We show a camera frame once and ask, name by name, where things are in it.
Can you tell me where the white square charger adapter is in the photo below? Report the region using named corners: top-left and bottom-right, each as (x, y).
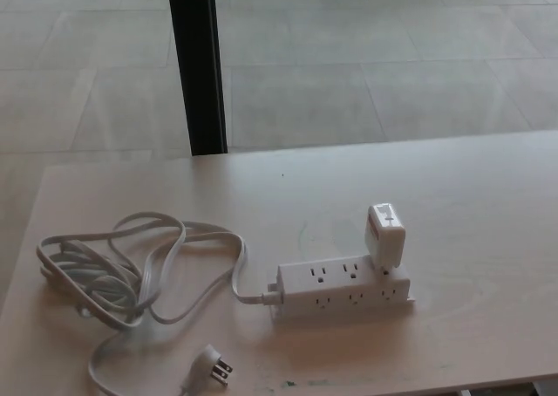
top-left (367, 202), bottom-right (406, 271)

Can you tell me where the white power strip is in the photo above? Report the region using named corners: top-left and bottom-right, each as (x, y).
top-left (267, 254), bottom-right (418, 324)

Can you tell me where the black vertical post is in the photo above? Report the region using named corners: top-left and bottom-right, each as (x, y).
top-left (166, 0), bottom-right (229, 157)

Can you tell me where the white flat power cord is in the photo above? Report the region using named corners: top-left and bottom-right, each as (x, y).
top-left (35, 212), bottom-right (284, 396)

